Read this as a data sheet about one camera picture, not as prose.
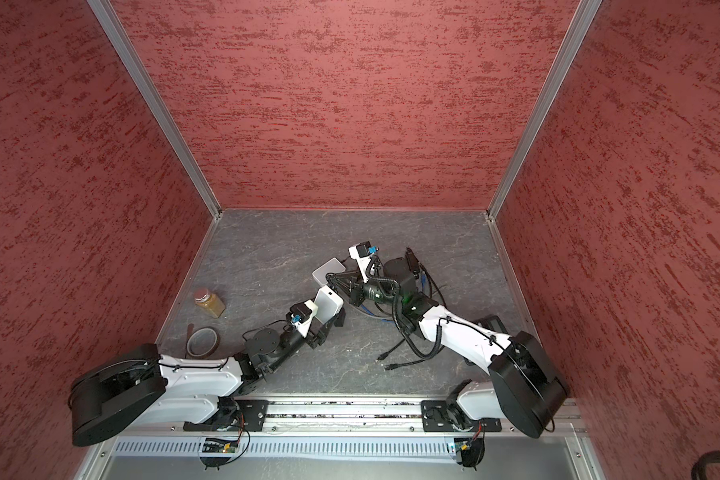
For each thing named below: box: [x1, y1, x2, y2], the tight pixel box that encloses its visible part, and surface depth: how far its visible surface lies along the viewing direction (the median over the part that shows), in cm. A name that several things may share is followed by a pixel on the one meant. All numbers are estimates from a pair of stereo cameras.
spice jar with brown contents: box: [194, 288, 226, 319], surface depth 87 cm
